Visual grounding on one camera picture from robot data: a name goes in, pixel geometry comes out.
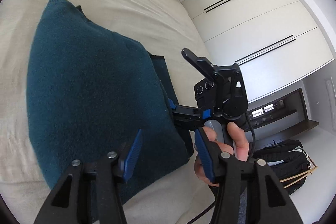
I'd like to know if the person's right hand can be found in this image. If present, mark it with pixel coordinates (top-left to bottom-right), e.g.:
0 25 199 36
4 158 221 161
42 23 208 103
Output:
194 122 249 186

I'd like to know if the black backpack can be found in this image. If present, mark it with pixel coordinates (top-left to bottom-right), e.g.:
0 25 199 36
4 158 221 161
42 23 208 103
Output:
253 139 311 195

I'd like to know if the dark media shelf unit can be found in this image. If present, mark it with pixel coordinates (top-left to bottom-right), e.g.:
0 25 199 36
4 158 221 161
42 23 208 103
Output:
248 88 319 143

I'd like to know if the beige bed cover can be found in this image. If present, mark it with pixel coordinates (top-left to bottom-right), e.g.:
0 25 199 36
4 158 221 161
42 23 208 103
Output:
1 0 208 223

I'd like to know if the white wardrobe with black handles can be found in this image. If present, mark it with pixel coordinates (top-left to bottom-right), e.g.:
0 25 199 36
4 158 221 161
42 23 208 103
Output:
183 0 333 102

